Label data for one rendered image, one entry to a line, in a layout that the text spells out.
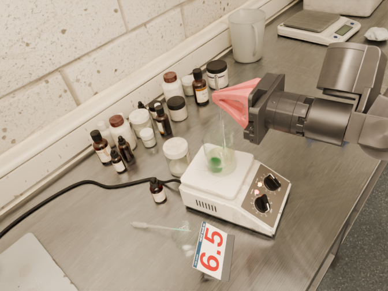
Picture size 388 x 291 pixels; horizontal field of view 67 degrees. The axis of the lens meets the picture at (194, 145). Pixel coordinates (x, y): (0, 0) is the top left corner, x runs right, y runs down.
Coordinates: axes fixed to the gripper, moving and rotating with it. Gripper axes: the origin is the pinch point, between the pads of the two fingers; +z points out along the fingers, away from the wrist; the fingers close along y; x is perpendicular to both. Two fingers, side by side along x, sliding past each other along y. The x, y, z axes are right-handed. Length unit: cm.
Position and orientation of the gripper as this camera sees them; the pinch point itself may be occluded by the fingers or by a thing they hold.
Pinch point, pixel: (217, 97)
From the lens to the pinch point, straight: 48.6
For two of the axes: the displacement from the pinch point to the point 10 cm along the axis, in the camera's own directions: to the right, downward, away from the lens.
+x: 1.5, 7.2, 6.8
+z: -8.4, -2.7, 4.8
